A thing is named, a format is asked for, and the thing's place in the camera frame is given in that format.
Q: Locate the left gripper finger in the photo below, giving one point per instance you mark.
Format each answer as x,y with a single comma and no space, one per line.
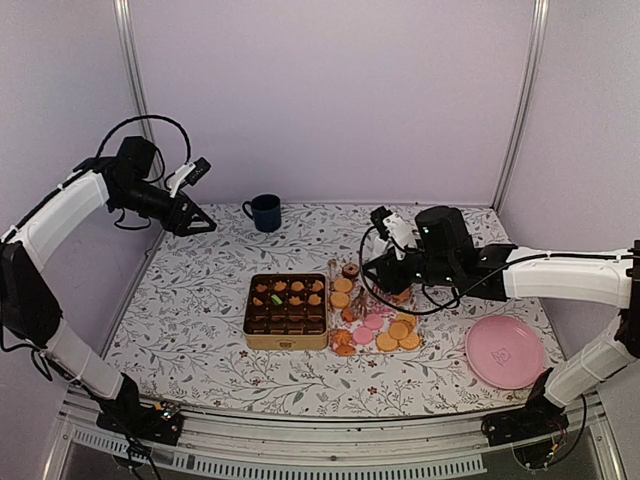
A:
198,223
189,207

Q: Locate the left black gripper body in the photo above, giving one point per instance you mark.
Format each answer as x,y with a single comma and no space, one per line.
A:
169,218

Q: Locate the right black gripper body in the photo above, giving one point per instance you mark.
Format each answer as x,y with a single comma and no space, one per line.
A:
399,283

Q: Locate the gold cookie tin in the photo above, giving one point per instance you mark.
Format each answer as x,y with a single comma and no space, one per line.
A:
285,327

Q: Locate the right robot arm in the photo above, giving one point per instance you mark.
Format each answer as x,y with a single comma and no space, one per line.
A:
437,250

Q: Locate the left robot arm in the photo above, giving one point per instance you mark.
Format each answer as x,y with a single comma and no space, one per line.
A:
64,269

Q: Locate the chocolate sprinkle donut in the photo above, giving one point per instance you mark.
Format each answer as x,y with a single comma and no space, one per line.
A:
350,271

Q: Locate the floral cookie tray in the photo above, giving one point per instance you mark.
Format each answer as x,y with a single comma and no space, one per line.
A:
385,314

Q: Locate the dark blue mug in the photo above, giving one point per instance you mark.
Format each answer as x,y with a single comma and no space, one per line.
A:
265,212

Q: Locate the round waffle cookie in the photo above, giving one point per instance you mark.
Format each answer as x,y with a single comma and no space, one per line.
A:
411,342
386,343

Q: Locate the pink macaron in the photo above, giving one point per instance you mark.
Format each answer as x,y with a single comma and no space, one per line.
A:
362,336

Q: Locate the swirl butter cookie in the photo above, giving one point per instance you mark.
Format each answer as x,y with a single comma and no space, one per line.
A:
341,337

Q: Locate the floral tablecloth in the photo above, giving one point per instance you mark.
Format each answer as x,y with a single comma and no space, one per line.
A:
181,336

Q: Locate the pink plate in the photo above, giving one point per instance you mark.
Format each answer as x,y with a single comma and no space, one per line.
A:
504,352

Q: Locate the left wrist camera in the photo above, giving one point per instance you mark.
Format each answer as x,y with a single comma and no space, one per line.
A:
186,175

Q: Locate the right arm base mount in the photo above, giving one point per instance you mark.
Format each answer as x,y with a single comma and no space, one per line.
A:
530,421

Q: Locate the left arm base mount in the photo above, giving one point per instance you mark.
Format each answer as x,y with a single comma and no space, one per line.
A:
126,414

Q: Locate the aluminium front rail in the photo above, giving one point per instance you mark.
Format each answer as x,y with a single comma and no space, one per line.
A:
226,444

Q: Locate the right frame post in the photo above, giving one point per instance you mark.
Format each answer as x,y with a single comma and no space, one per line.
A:
531,67

